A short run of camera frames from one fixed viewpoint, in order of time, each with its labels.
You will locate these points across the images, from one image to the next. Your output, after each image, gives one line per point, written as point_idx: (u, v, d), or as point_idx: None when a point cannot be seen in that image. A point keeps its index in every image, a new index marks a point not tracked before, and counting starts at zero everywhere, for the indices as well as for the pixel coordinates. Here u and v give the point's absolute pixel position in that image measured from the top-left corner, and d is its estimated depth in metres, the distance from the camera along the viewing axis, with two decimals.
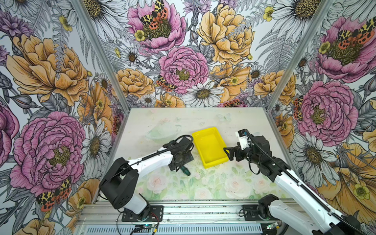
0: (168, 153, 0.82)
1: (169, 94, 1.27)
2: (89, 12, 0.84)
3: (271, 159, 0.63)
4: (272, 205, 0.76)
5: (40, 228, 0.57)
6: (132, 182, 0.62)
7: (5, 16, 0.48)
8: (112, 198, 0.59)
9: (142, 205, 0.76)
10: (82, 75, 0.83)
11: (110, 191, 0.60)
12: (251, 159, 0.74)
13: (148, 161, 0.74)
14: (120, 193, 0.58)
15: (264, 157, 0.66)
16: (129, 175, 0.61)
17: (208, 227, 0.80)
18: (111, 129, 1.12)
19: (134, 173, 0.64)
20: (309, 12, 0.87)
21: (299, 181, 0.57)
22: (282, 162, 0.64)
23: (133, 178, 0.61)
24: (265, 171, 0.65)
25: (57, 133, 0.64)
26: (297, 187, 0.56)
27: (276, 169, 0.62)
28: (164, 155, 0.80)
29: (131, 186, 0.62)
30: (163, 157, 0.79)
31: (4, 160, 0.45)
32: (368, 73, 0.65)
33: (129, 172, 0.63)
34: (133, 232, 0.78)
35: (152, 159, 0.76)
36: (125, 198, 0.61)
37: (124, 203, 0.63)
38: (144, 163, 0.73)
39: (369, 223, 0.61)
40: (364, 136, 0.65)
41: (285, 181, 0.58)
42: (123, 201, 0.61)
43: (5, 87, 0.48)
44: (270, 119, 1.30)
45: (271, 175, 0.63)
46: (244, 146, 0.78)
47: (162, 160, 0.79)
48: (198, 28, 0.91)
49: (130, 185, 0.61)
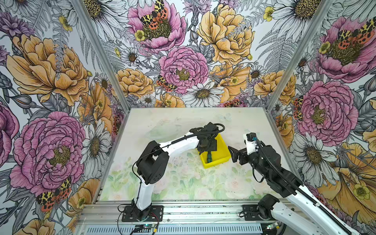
0: (195, 138, 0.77)
1: (169, 94, 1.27)
2: (89, 12, 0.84)
3: (280, 175, 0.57)
4: (275, 210, 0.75)
5: (39, 228, 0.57)
6: (165, 162, 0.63)
7: (5, 16, 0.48)
8: (147, 175, 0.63)
9: (147, 202, 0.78)
10: (82, 75, 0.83)
11: (145, 169, 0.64)
12: (255, 168, 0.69)
13: (177, 143, 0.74)
14: (154, 170, 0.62)
15: (273, 172, 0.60)
16: (162, 156, 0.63)
17: (208, 227, 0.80)
18: (111, 129, 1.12)
19: (166, 154, 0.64)
20: (309, 12, 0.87)
21: (317, 202, 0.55)
22: (293, 176, 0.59)
23: (165, 159, 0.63)
24: (276, 187, 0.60)
25: (57, 133, 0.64)
26: (314, 208, 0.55)
27: (288, 185, 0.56)
28: (192, 140, 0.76)
29: (162, 167, 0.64)
30: (190, 141, 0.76)
31: (4, 160, 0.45)
32: (368, 73, 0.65)
33: (162, 153, 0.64)
34: (133, 232, 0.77)
35: (180, 142, 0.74)
36: (157, 176, 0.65)
37: (157, 179, 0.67)
38: (174, 146, 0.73)
39: (369, 223, 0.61)
40: (364, 136, 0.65)
41: (301, 200, 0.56)
42: (156, 177, 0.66)
43: (5, 87, 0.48)
44: (270, 119, 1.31)
45: (284, 192, 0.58)
46: (250, 152, 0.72)
47: (190, 144, 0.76)
48: (198, 28, 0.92)
49: (162, 166, 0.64)
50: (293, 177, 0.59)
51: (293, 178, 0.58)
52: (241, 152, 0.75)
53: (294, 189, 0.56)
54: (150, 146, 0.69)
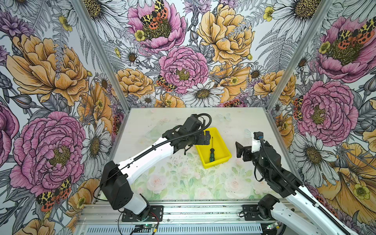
0: (167, 146, 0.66)
1: (169, 94, 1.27)
2: (89, 12, 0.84)
3: (281, 175, 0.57)
4: (275, 209, 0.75)
5: (40, 228, 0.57)
6: (124, 188, 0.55)
7: (5, 16, 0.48)
8: (109, 201, 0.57)
9: (142, 206, 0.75)
10: (82, 75, 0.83)
11: (107, 195, 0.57)
12: (257, 166, 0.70)
13: (141, 160, 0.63)
14: (115, 198, 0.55)
15: (273, 172, 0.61)
16: (119, 182, 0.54)
17: (208, 226, 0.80)
18: (111, 129, 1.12)
19: (124, 178, 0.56)
20: (309, 12, 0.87)
21: (316, 203, 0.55)
22: (292, 176, 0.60)
23: (123, 185, 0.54)
24: (276, 187, 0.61)
25: (57, 133, 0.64)
26: (314, 208, 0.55)
27: (288, 185, 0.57)
28: (162, 149, 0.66)
29: (124, 192, 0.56)
30: (159, 152, 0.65)
31: (4, 160, 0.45)
32: (368, 73, 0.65)
33: (119, 178, 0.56)
34: (133, 232, 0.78)
35: (145, 156, 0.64)
36: (122, 200, 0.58)
37: (125, 202, 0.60)
38: (136, 164, 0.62)
39: (369, 223, 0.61)
40: (364, 136, 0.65)
41: (300, 200, 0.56)
42: (122, 202, 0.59)
43: (5, 87, 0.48)
44: (270, 119, 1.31)
45: (283, 192, 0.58)
46: (255, 149, 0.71)
47: (160, 154, 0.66)
48: (198, 28, 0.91)
49: (124, 191, 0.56)
50: (293, 177, 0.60)
51: (293, 178, 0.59)
52: (245, 149, 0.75)
53: (293, 189, 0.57)
54: (107, 168, 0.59)
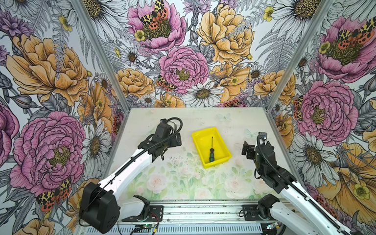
0: (146, 155, 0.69)
1: (169, 94, 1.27)
2: (89, 12, 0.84)
3: (276, 171, 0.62)
4: (273, 208, 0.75)
5: (39, 228, 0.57)
6: (111, 205, 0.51)
7: (5, 15, 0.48)
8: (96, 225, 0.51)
9: (140, 207, 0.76)
10: (82, 75, 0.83)
11: (92, 219, 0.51)
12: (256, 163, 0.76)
13: (123, 174, 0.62)
14: (103, 219, 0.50)
15: (268, 168, 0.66)
16: (104, 199, 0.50)
17: (208, 227, 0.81)
18: (111, 129, 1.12)
19: (110, 195, 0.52)
20: (309, 12, 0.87)
21: (307, 196, 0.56)
22: (287, 173, 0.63)
23: (109, 202, 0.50)
24: (270, 182, 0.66)
25: (57, 133, 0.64)
26: (304, 202, 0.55)
27: (281, 180, 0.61)
28: (141, 159, 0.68)
29: (112, 209, 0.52)
30: (140, 162, 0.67)
31: (4, 160, 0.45)
32: (368, 73, 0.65)
33: (105, 196, 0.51)
34: (133, 232, 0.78)
35: (128, 169, 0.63)
36: (111, 220, 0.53)
37: (113, 223, 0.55)
38: (119, 178, 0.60)
39: (369, 223, 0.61)
40: (364, 136, 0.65)
41: (292, 194, 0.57)
42: (110, 223, 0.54)
43: (5, 87, 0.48)
44: (270, 119, 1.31)
45: (277, 187, 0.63)
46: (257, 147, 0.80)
47: (141, 164, 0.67)
48: (198, 28, 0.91)
49: (111, 208, 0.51)
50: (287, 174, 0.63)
51: (288, 175, 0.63)
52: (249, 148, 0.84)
53: (287, 183, 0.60)
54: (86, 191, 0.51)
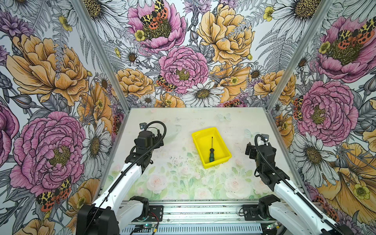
0: (135, 168, 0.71)
1: (169, 94, 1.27)
2: (89, 12, 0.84)
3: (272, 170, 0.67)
4: (272, 205, 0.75)
5: (40, 228, 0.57)
6: (111, 221, 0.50)
7: (5, 16, 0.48)
8: None
9: (138, 208, 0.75)
10: (82, 75, 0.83)
11: None
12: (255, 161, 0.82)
13: (117, 188, 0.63)
14: None
15: (266, 167, 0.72)
16: (104, 215, 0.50)
17: (208, 227, 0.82)
18: (111, 129, 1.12)
19: (109, 211, 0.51)
20: (309, 12, 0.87)
21: (295, 189, 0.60)
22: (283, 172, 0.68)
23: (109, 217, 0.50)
24: (265, 179, 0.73)
25: (57, 133, 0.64)
26: (293, 195, 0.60)
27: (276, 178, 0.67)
28: (132, 171, 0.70)
29: (112, 226, 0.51)
30: (131, 175, 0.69)
31: (4, 160, 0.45)
32: (368, 73, 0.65)
33: (103, 213, 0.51)
34: (133, 232, 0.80)
35: (121, 184, 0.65)
36: None
37: None
38: (114, 194, 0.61)
39: (369, 223, 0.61)
40: (364, 136, 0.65)
41: (283, 189, 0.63)
42: None
43: (5, 87, 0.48)
44: (270, 119, 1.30)
45: (270, 184, 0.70)
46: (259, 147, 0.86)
47: (132, 177, 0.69)
48: (198, 28, 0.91)
49: (111, 224, 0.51)
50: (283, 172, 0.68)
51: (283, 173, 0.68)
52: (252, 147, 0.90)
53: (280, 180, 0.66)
54: (82, 214, 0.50)
